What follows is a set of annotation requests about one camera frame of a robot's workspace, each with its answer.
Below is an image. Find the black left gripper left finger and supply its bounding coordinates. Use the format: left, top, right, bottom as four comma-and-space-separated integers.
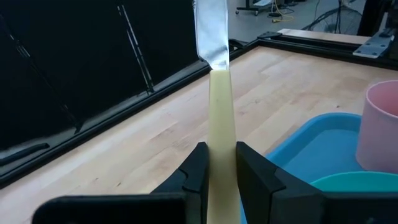
32, 141, 210, 224

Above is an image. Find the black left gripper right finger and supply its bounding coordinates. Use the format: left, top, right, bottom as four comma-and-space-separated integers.
236, 141, 398, 224

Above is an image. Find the teal green plate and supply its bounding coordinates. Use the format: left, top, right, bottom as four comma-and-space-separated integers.
310, 170, 398, 194

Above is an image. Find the knife with cream handle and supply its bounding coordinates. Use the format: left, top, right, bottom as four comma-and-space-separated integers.
193, 0, 242, 224

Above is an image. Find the pink plastic cup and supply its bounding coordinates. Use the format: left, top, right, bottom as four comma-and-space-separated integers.
354, 79, 398, 175

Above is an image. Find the light blue plastic tray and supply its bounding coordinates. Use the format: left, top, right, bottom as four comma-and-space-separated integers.
239, 112, 398, 224

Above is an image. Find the black curtain panel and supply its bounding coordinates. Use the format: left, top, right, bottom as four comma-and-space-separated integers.
0, 0, 216, 151

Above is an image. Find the black aluminium table frame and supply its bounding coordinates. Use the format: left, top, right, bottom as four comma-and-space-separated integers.
0, 0, 398, 188

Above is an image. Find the silver frame bracket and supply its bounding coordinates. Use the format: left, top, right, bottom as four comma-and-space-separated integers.
352, 29, 396, 60

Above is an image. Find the yellow floor cable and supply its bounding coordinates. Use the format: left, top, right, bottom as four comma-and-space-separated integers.
271, 0, 295, 24

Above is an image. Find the black wire floor fan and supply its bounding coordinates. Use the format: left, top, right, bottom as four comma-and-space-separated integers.
302, 6, 359, 36

